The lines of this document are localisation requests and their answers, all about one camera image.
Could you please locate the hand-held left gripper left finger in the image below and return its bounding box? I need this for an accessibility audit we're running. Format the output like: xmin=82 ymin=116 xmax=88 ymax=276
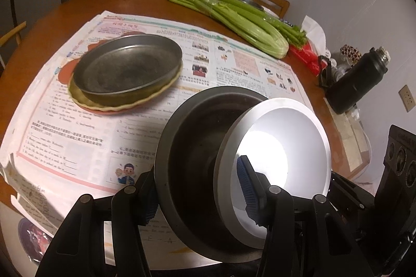
xmin=34 ymin=170 xmax=160 ymax=277

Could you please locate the brown studded ornament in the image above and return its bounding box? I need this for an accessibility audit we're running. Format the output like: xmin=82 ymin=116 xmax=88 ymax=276
xmin=340 ymin=45 xmax=363 ymax=63

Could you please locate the red tissue box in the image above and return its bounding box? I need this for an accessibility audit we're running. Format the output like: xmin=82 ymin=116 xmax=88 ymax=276
xmin=289 ymin=37 xmax=326 ymax=76

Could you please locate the round metal plate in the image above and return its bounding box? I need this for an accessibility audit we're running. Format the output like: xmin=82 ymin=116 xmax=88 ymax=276
xmin=72 ymin=34 xmax=183 ymax=105

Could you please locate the red paper bowl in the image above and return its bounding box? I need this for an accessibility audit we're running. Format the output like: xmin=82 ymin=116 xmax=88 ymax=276
xmin=213 ymin=97 xmax=332 ymax=249

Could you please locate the old paper sheet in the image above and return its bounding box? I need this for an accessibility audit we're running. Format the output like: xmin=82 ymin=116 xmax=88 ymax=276
xmin=325 ymin=97 xmax=371 ymax=182

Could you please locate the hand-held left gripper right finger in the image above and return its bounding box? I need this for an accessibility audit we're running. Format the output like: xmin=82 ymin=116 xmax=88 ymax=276
xmin=237 ymin=154 xmax=366 ymax=277

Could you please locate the stainless steel bowl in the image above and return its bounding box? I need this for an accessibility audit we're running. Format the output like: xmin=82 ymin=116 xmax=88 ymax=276
xmin=153 ymin=86 xmax=277 ymax=263

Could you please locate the yellow shell-shaped plate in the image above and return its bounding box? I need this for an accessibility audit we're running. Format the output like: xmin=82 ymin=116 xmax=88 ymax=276
xmin=68 ymin=64 xmax=183 ymax=113

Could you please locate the celery bunch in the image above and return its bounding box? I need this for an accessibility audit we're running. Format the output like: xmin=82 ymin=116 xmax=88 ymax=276
xmin=167 ymin=0 xmax=290 ymax=59
xmin=205 ymin=0 xmax=308 ymax=47

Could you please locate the printed newspaper sheet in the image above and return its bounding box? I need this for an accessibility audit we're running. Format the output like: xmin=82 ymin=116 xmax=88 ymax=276
xmin=0 ymin=11 xmax=314 ymax=252

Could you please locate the yellow wooden chair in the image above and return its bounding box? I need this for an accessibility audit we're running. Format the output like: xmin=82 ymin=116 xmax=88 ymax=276
xmin=0 ymin=21 xmax=27 ymax=70

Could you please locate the black thermos bottle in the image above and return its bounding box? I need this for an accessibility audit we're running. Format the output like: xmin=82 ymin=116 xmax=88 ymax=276
xmin=318 ymin=46 xmax=389 ymax=115

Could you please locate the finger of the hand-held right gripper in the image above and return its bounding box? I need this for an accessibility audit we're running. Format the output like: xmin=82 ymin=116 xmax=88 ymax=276
xmin=328 ymin=171 xmax=376 ymax=223

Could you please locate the clear glass jar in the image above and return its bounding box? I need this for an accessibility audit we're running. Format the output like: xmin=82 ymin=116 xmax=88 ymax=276
xmin=346 ymin=105 xmax=361 ymax=122

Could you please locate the wall socket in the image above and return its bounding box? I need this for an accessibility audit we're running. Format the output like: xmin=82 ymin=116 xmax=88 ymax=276
xmin=398 ymin=85 xmax=416 ymax=112

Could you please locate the white tissue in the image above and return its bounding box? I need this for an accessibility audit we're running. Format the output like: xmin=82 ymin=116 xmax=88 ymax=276
xmin=301 ymin=15 xmax=327 ymax=52

